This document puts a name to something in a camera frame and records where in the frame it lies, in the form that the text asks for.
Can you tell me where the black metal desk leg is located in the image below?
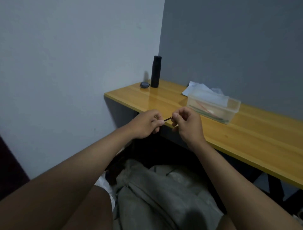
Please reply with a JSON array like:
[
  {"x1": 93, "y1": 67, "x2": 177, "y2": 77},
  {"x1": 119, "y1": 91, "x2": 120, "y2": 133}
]
[{"x1": 266, "y1": 172, "x2": 303, "y2": 210}]

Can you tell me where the person's leg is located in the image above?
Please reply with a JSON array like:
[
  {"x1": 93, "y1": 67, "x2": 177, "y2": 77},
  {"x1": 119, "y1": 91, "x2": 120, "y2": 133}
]
[
  {"x1": 217, "y1": 214, "x2": 238, "y2": 230},
  {"x1": 62, "y1": 185, "x2": 114, "y2": 230}
]

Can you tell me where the person's left forearm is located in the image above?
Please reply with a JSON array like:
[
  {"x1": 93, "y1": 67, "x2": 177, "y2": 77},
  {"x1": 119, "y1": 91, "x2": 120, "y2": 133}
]
[{"x1": 0, "y1": 123, "x2": 137, "y2": 230}]

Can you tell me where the person's right hand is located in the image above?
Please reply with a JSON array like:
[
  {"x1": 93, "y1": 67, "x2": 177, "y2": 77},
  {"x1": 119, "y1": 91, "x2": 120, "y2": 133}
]
[{"x1": 171, "y1": 106, "x2": 207, "y2": 149}]

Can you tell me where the person's right leg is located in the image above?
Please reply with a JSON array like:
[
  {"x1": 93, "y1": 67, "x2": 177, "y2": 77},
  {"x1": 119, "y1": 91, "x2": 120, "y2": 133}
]
[{"x1": 217, "y1": 214, "x2": 238, "y2": 230}]

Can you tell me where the person's left hand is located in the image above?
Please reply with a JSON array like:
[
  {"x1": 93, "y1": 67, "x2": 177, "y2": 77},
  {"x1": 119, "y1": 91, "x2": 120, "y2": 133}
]
[{"x1": 129, "y1": 109, "x2": 165, "y2": 140}]

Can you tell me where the person's left leg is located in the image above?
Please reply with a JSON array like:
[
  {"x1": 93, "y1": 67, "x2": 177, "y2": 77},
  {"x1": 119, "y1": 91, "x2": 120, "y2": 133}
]
[{"x1": 62, "y1": 185, "x2": 114, "y2": 230}]

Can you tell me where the grey woven sack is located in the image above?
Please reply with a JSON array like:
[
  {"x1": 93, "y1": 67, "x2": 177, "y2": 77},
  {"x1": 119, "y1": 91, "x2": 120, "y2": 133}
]
[{"x1": 112, "y1": 158, "x2": 225, "y2": 230}]

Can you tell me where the white tissue sheet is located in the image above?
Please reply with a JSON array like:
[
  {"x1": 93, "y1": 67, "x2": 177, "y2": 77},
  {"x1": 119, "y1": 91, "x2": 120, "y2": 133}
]
[{"x1": 181, "y1": 81, "x2": 229, "y2": 107}]

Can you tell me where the bundle of coloured strings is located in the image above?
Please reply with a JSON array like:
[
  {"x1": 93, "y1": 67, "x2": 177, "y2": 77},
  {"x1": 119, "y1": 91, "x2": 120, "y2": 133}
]
[{"x1": 189, "y1": 100, "x2": 230, "y2": 123}]

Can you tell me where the white bag with red print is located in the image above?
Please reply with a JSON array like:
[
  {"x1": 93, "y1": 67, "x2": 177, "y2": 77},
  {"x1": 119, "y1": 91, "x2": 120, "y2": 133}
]
[{"x1": 94, "y1": 171, "x2": 117, "y2": 210}]

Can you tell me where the clear plastic box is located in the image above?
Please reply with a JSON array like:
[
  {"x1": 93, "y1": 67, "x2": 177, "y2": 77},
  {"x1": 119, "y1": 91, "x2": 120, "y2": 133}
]
[{"x1": 186, "y1": 91, "x2": 241, "y2": 125}]

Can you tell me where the person's right forearm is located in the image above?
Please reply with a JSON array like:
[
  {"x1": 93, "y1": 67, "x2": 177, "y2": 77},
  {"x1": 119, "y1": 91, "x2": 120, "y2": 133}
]
[{"x1": 189, "y1": 140, "x2": 303, "y2": 230}]

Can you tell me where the yellow wooden desk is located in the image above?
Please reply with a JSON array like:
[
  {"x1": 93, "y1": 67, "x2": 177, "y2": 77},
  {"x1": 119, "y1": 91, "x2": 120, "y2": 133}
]
[{"x1": 104, "y1": 79, "x2": 303, "y2": 190}]

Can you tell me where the black cylindrical bottle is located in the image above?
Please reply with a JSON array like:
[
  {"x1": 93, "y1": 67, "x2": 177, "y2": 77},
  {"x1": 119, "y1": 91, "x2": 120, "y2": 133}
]
[{"x1": 150, "y1": 56, "x2": 162, "y2": 88}]

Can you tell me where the dark brown wooden door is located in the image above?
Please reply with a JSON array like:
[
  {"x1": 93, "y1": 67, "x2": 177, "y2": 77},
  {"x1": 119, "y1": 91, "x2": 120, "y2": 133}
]
[{"x1": 0, "y1": 135, "x2": 31, "y2": 201}]

